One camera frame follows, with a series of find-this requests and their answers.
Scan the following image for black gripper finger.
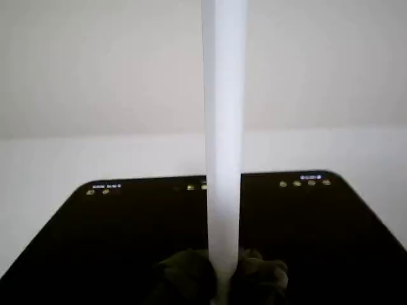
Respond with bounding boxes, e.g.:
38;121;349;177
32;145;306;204
231;248;290;305
155;248;221;305

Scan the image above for white stylus pencil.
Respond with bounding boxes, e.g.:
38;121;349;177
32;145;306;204
200;0;250;305

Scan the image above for black screen silver tablet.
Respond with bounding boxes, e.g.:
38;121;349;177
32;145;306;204
0;170;407;305

